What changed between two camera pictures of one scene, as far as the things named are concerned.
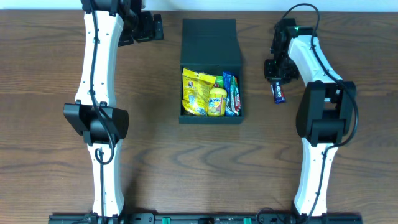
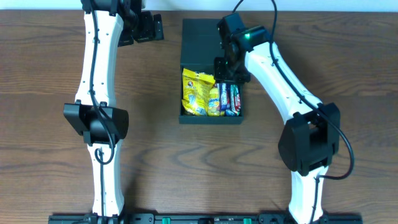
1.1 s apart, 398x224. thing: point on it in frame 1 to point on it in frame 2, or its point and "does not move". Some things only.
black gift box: x=210 y=46 does not move
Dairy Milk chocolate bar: x=277 y=91 to x=223 y=96
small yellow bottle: x=217 y=103 does not move
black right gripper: x=277 y=72 to x=224 y=70
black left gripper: x=148 y=26 does not move
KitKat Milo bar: x=235 y=96 does not move
